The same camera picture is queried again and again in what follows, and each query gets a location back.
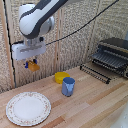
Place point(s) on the black toaster oven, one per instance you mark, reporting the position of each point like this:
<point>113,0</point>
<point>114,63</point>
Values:
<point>111,56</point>

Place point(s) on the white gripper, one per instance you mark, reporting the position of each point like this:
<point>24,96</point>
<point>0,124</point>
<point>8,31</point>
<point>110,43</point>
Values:
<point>28,51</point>

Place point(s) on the yellow round bowl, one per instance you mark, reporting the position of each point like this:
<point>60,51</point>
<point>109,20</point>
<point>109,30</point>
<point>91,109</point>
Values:
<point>61,76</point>

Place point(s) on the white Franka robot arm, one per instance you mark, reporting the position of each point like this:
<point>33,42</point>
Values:
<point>35,20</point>

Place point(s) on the brown bread loaf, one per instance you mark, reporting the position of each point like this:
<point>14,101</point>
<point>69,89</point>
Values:
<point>33,67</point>

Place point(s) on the white floral rimmed plate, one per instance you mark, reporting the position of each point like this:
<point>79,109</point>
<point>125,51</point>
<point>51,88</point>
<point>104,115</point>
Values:
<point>28,108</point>

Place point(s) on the wooden post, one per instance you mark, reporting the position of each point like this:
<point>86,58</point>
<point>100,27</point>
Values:
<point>7,46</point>

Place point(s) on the blue plastic cup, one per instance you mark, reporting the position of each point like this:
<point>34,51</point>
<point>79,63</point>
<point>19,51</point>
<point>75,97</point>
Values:
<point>68,86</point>

